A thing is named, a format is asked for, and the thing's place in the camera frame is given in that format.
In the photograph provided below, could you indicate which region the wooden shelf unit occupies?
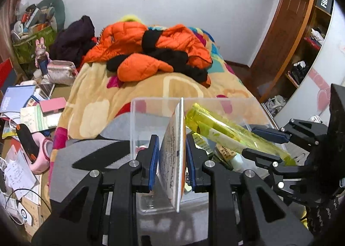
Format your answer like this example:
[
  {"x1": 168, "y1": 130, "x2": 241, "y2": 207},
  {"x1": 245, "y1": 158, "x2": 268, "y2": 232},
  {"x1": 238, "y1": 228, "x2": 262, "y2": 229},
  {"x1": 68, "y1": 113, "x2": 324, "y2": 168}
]
[{"x1": 285, "y1": 0, "x2": 335, "y2": 90}]

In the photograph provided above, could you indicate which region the blue notebook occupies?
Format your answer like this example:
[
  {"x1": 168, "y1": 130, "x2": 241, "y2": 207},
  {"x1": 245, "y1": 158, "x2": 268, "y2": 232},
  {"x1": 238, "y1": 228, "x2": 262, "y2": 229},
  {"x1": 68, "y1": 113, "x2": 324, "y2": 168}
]
[{"x1": 1, "y1": 85, "x2": 36, "y2": 113}]

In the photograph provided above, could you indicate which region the dark purple garment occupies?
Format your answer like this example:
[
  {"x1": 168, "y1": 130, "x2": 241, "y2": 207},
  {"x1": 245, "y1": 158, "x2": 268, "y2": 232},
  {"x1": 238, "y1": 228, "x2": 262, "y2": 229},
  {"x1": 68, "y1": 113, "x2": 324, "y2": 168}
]
[{"x1": 49, "y1": 16, "x2": 96, "y2": 67}]

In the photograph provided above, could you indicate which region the pink black slipper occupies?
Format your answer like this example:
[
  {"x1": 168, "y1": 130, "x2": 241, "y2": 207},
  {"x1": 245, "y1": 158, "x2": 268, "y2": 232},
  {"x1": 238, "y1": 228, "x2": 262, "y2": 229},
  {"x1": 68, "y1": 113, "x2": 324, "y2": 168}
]
[{"x1": 16, "y1": 123, "x2": 53, "y2": 174}]

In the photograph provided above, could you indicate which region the white charger device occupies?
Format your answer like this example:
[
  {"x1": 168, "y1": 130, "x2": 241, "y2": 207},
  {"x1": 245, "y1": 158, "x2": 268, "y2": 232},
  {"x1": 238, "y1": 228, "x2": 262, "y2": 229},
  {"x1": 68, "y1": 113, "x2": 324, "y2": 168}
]
[{"x1": 17, "y1": 202, "x2": 34, "y2": 226}]

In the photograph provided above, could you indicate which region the orange sunscreen tube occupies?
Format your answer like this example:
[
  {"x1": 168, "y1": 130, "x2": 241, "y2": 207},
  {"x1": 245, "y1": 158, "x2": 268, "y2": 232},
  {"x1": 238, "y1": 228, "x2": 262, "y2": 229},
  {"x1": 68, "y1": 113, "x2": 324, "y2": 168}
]
[{"x1": 158, "y1": 98, "x2": 186, "y2": 213}]

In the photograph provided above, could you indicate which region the light green tube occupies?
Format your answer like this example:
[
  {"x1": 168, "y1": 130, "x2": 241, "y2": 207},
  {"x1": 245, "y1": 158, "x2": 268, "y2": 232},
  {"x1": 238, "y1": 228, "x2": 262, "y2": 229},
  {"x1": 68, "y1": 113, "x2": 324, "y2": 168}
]
[{"x1": 186, "y1": 119, "x2": 254, "y2": 172}]

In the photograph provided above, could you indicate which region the colourful patterned bed quilt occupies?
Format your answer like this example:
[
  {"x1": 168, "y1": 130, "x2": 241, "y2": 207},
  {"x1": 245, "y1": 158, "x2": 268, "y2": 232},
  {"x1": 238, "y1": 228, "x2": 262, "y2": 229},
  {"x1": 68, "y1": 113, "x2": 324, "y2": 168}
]
[{"x1": 48, "y1": 23, "x2": 260, "y2": 190}]

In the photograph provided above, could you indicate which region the grey black blanket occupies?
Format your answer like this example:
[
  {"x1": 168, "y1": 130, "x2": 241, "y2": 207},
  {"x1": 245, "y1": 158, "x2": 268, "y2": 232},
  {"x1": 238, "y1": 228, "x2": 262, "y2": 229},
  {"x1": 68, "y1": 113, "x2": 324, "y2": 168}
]
[{"x1": 48, "y1": 112, "x2": 311, "y2": 246}]

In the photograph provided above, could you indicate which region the pink floral pouch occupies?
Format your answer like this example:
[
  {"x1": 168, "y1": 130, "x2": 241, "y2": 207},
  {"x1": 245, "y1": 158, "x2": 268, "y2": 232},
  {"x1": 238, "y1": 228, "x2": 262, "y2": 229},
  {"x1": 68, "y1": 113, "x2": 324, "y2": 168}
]
[{"x1": 47, "y1": 60, "x2": 78, "y2": 86}]

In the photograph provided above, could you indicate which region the wooden door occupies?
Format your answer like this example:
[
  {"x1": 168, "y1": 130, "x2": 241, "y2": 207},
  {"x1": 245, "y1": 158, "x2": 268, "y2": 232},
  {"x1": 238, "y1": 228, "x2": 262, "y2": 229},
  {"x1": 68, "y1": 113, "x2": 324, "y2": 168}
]
[{"x1": 248, "y1": 0, "x2": 314, "y2": 103}]

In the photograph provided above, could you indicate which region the clear plastic storage box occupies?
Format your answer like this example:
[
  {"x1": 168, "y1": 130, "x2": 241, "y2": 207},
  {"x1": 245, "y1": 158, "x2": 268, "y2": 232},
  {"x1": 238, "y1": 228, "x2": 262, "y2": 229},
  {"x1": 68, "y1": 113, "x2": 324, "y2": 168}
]
[{"x1": 130, "y1": 97, "x2": 286, "y2": 215}]

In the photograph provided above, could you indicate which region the orange puffer jacket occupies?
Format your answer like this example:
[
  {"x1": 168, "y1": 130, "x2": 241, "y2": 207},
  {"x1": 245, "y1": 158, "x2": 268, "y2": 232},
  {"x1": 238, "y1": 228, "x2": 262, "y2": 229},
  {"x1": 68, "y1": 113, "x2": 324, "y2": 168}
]
[{"x1": 82, "y1": 21, "x2": 213, "y2": 87}]

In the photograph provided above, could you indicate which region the rabbit figurine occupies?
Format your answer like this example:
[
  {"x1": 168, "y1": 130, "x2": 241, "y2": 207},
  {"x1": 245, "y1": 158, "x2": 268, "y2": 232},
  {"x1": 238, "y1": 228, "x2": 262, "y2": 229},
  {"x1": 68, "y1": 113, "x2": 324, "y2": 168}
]
[{"x1": 34, "y1": 37, "x2": 51, "y2": 75}]

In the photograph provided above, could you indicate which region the green storage basket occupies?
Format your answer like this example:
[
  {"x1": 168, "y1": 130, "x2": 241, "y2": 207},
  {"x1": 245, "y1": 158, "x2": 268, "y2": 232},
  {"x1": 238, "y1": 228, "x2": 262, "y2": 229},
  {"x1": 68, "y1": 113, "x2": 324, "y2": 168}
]
[{"x1": 12, "y1": 26, "x2": 57, "y2": 65}]

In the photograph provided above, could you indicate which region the pink box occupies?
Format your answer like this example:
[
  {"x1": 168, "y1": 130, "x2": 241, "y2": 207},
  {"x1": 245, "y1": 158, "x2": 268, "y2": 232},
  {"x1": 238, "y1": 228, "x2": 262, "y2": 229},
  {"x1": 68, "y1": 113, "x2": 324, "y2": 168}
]
[{"x1": 39, "y1": 97, "x2": 67, "y2": 115}]

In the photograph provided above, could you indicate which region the yellow transparent spray bottle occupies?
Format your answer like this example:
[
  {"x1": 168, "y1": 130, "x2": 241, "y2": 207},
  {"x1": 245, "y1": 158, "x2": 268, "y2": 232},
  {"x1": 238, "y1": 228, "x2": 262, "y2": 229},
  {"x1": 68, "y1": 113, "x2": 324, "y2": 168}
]
[{"x1": 185, "y1": 103, "x2": 296, "y2": 165}]

